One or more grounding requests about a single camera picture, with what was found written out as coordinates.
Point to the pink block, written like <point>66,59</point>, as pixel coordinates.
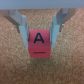
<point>39,42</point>

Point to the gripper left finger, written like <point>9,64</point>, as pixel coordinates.
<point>22,26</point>

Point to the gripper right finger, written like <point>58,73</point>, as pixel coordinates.
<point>56,25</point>

